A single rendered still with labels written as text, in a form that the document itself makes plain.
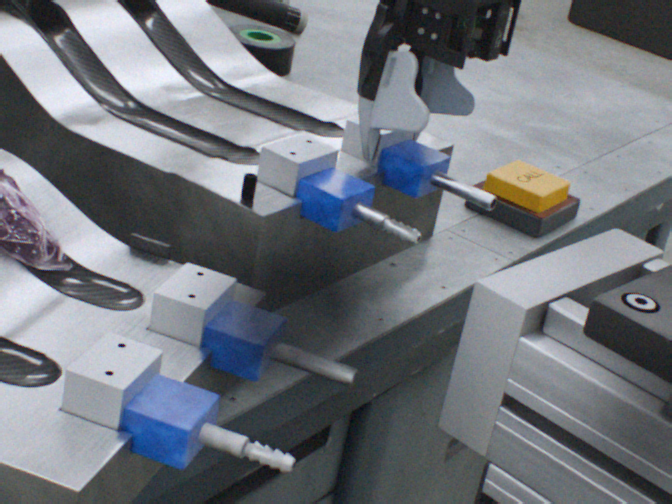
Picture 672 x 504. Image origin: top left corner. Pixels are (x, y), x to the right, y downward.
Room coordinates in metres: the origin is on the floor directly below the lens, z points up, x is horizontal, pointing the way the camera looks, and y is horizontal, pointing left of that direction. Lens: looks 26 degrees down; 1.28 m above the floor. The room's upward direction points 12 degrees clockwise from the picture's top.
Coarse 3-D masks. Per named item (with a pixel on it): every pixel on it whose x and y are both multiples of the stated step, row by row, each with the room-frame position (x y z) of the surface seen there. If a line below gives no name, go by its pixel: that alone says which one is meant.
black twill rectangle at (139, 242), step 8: (136, 240) 0.82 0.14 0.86; (144, 240) 0.82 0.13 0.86; (152, 240) 0.82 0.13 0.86; (136, 248) 0.82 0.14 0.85; (144, 248) 0.82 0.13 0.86; (152, 248) 0.82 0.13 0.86; (160, 248) 0.82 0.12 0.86; (168, 248) 0.82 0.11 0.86; (160, 256) 0.82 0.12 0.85; (168, 256) 0.82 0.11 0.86
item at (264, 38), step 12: (240, 36) 1.41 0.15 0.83; (252, 36) 1.44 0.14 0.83; (264, 36) 1.44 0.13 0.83; (276, 36) 1.44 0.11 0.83; (288, 36) 1.45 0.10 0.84; (252, 48) 1.39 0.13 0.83; (264, 48) 1.39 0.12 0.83; (276, 48) 1.40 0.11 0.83; (288, 48) 1.41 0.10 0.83; (264, 60) 1.39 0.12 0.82; (276, 60) 1.40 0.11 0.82; (288, 60) 1.41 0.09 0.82; (276, 72) 1.40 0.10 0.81; (288, 72) 1.42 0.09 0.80
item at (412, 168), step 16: (352, 128) 0.99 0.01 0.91; (352, 144) 0.99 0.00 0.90; (384, 144) 0.98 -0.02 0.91; (400, 144) 1.00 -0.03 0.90; (416, 144) 1.00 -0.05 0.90; (384, 160) 0.98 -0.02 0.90; (400, 160) 0.97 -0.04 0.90; (416, 160) 0.97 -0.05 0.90; (432, 160) 0.98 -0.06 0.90; (448, 160) 0.99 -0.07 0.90; (384, 176) 0.98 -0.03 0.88; (400, 176) 0.97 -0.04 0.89; (416, 176) 0.96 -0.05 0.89; (432, 176) 0.97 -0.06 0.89; (448, 176) 0.97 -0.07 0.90; (416, 192) 0.96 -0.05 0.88; (464, 192) 0.96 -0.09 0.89; (480, 192) 0.95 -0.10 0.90
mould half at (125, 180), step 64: (0, 0) 1.06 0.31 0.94; (64, 0) 1.10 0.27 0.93; (192, 0) 1.20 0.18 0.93; (0, 64) 0.99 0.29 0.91; (128, 64) 1.07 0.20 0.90; (256, 64) 1.17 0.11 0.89; (0, 128) 0.98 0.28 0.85; (64, 128) 0.95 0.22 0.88; (128, 128) 0.97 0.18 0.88; (256, 128) 1.01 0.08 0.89; (64, 192) 0.94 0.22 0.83; (128, 192) 0.91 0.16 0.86; (192, 192) 0.88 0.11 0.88; (256, 192) 0.88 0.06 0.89; (384, 192) 0.98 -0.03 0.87; (192, 256) 0.87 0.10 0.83; (256, 256) 0.84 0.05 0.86; (320, 256) 0.91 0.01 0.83; (384, 256) 1.00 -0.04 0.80
